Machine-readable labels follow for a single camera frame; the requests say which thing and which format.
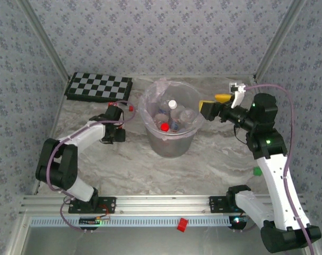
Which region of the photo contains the translucent grey plastic bin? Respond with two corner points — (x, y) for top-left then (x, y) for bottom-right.
(138, 78), (205, 159)

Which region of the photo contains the pink plastic bin liner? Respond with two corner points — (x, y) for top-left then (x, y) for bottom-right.
(138, 78), (206, 141)

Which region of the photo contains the black and grey checkerboard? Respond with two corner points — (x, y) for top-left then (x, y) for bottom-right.
(65, 71), (134, 104)

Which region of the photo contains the small red plastic block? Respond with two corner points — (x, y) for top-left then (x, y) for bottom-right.
(176, 217), (189, 233)

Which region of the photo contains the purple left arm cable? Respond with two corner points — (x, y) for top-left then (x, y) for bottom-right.
(46, 100), (137, 234)

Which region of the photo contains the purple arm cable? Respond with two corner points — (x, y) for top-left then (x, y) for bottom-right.
(46, 100), (137, 234)
(233, 83), (315, 255)

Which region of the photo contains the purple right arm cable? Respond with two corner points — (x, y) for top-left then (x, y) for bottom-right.
(233, 83), (315, 255)

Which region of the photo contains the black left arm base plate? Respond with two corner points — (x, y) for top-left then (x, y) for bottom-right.
(68, 195), (117, 215)

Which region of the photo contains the aluminium right frame post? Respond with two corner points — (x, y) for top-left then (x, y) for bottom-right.
(255, 0), (308, 80)

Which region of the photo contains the aluminium frame post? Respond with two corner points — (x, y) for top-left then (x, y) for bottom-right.
(255, 0), (308, 80)
(16, 0), (71, 80)

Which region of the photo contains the aluminium frame rail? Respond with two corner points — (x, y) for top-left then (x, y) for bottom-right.
(20, 195), (309, 216)

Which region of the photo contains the slotted grey cable duct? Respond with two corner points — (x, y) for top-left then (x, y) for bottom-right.
(30, 215), (234, 228)

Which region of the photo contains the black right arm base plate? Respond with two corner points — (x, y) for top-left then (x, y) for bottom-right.
(208, 195), (237, 215)

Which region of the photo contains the aluminium left frame post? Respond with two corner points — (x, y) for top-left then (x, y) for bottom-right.
(16, 0), (71, 80)

